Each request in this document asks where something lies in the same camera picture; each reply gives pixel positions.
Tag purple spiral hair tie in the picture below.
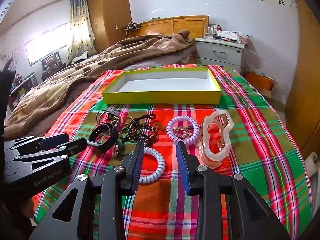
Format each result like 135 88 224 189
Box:
166 116 200 146

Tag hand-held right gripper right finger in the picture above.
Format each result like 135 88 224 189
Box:
176 141 292 240

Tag light blue spiral hair tie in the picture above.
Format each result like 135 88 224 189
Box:
130 147 166 184

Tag brown patterned blanket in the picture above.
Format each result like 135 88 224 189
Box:
4 29 197 140

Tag plaid bed cloth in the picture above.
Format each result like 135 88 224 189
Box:
32 64 314 240

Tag clear pink hair claw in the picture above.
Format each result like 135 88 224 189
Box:
196 110 235 168

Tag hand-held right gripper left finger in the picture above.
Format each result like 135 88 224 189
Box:
29 141 145 240

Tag orange round box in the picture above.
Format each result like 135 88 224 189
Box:
246 71 275 90

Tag teddy bear picture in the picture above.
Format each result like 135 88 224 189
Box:
41 52 63 72

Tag silver wristwatch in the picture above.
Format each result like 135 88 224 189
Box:
111 142 125 158

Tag wooden door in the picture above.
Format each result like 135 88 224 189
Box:
285 0 320 150

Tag grey nightstand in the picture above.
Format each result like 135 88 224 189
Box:
195 37 247 74

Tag yellow-green cardboard box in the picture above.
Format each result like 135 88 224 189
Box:
101 66 222 105

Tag gold bead chain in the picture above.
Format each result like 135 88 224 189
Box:
172 126 197 142

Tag tissue packet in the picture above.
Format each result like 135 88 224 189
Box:
216 31 248 42

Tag clear plastic bag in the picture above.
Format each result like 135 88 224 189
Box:
246 47 265 73

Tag grey hair ties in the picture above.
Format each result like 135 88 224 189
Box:
96 109 119 124

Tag dotted curtain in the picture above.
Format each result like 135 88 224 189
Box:
67 0 96 58

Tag window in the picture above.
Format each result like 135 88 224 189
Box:
25 21 72 67

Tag cluttered shelf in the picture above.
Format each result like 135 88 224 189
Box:
10 72 35 100

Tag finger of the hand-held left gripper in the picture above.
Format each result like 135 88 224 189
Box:
15 137 88 165
5 133 70 155

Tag black bead necklace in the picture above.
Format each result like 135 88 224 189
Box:
120 114 160 145

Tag wooden headboard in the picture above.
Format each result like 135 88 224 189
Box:
122 15 209 39

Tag black bracelet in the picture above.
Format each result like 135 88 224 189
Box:
88 123 119 153

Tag white paper roll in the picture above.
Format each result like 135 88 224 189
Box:
304 152 320 178

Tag wooden wardrobe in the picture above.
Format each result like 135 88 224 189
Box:
87 0 132 53

